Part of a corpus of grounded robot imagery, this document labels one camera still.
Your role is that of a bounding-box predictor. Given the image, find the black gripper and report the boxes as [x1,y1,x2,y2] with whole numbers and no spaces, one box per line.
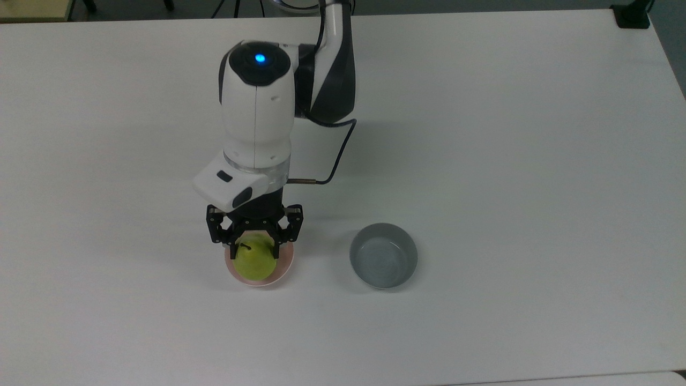
[206,188,304,261]

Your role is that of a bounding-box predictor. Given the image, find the green yellow pear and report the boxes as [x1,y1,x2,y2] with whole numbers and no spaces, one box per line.
[232,235,279,281]

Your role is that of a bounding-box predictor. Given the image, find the pink bowl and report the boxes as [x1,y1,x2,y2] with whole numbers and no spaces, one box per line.
[224,242,296,288]

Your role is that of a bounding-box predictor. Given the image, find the grey bowl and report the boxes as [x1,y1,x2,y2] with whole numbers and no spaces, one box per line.
[349,222,419,291]

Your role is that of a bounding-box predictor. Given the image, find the black tripod legs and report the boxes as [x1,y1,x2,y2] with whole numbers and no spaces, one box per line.
[211,0,269,18]

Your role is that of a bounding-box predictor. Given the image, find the light wooden furniture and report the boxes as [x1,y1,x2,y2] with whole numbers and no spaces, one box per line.
[0,0,75,23]

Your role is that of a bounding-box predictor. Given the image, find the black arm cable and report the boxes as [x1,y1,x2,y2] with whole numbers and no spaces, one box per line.
[286,0,359,186]

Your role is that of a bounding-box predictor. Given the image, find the black clamp mount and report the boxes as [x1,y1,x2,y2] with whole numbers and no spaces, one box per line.
[610,0,657,29]

